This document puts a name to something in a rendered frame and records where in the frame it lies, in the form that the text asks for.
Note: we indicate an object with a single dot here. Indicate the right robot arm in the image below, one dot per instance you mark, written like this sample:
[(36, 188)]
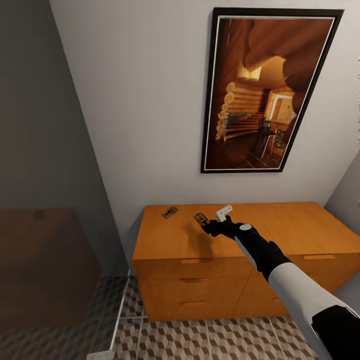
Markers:
[(331, 327)]

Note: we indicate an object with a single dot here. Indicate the mousetrap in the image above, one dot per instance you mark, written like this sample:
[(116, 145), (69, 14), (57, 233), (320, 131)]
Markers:
[(202, 220), (170, 212)]

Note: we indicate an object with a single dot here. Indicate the shower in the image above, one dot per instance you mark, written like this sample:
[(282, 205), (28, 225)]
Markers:
[(117, 323)]

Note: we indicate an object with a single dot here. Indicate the picture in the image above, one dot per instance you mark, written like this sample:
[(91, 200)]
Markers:
[(264, 64)]

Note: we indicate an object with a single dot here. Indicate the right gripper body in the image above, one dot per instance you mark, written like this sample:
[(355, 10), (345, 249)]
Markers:
[(217, 228)]

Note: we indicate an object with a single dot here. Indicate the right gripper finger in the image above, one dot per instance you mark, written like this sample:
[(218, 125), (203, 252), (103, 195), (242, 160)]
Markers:
[(206, 229)]

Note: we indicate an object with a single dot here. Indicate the door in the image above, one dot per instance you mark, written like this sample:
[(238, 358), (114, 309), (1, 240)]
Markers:
[(63, 269)]

